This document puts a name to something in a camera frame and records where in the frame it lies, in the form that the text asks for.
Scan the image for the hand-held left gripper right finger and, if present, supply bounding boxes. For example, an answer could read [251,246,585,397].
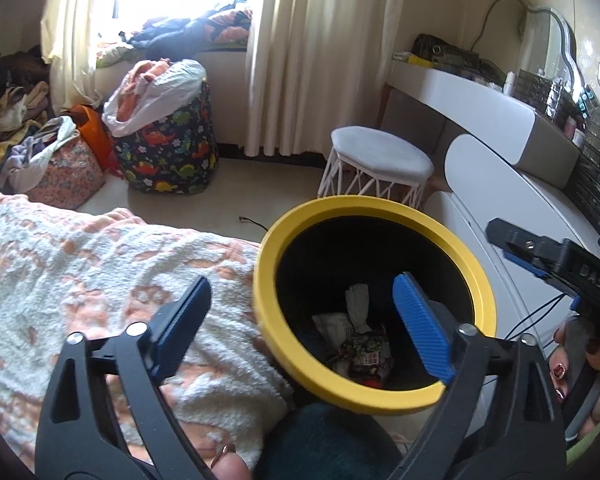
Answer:
[390,272,567,480]

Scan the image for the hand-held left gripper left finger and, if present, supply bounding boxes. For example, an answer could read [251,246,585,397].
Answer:
[35,275,216,480]

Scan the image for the dark snack wrapper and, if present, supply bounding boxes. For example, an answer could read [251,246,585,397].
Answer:
[330,327,394,386]

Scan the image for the white red printed snack packet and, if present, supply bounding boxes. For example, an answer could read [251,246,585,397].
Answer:
[312,312,353,347]

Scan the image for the yellow rimmed black bin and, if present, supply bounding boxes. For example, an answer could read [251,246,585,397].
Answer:
[253,195,497,417]

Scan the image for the person's right forearm green sleeve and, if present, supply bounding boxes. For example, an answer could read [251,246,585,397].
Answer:
[565,410,600,467]

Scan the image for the person's left hand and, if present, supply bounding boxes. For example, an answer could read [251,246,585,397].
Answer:
[205,440,254,480]

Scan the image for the peach white fluffy blanket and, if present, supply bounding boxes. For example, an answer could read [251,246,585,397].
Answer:
[0,190,296,471]

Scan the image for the person's dark teal leg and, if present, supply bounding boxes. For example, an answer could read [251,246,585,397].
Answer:
[252,402,406,480]

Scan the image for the black mesh desk organizer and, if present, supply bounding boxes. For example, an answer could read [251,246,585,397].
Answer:
[515,69,588,122]

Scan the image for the white vanity desk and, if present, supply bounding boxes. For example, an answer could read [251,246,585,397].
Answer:
[380,65,583,191]

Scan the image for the dinosaur print laundry basket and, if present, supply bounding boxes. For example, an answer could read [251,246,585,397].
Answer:
[111,80,220,195]

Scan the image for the white round stool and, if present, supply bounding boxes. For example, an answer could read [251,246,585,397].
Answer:
[317,126,436,211]

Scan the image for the floral fabric bag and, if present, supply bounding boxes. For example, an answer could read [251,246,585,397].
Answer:
[22,135,106,210]

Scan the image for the orange bag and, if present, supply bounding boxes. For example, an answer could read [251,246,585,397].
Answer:
[62,105,123,177]

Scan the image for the wavy framed mirror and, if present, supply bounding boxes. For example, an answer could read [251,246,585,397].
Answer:
[520,6,579,82]

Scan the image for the white bag of clothes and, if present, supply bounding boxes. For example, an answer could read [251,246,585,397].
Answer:
[7,116,78,186]

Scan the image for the dark handbag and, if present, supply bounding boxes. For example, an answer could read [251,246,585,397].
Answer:
[411,34,481,69]

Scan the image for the white plastic bag with clothes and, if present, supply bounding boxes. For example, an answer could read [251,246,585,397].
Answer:
[101,58,208,137]

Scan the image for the pile of clothes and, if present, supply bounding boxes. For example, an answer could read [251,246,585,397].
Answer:
[0,45,51,186]

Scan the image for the cream curtain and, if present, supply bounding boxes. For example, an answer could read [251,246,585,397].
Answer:
[40,0,126,121]
[242,0,411,158]

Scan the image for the clothes heap on windowsill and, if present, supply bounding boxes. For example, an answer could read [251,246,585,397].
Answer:
[96,5,253,68]

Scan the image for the thin black cable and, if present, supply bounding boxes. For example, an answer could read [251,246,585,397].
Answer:
[504,294,577,342]

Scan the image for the grey looped wall cable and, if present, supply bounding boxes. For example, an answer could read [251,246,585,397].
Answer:
[472,0,528,54]

